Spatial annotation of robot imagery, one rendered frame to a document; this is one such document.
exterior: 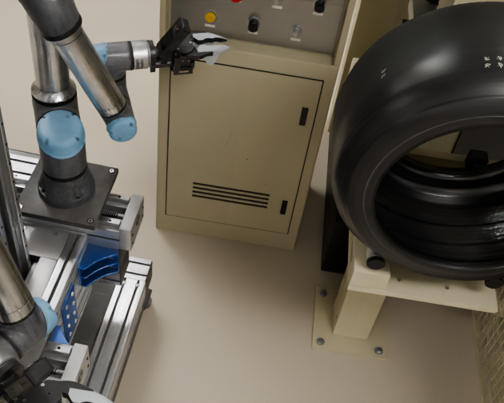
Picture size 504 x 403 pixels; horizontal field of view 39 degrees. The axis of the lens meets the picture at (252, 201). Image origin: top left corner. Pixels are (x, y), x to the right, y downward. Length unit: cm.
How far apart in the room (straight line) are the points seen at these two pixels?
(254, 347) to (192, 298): 30
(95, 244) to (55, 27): 69
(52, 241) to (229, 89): 73
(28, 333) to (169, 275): 131
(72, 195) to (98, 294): 56
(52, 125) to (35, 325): 60
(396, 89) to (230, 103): 105
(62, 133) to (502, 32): 105
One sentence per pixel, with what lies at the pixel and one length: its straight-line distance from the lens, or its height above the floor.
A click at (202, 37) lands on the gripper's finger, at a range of 195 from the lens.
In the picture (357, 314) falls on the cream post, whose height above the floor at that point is 16.
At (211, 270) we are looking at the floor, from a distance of 274.
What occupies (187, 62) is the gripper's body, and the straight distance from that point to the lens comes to 194.
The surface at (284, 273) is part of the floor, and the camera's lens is 277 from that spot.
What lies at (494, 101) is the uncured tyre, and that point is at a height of 144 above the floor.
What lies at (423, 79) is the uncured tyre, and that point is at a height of 143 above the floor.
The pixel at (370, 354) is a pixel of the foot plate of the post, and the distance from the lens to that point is 263.
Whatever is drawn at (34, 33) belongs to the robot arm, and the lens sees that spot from 182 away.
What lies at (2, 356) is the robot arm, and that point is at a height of 108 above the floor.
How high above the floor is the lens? 221
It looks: 48 degrees down
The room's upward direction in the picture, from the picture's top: 10 degrees clockwise
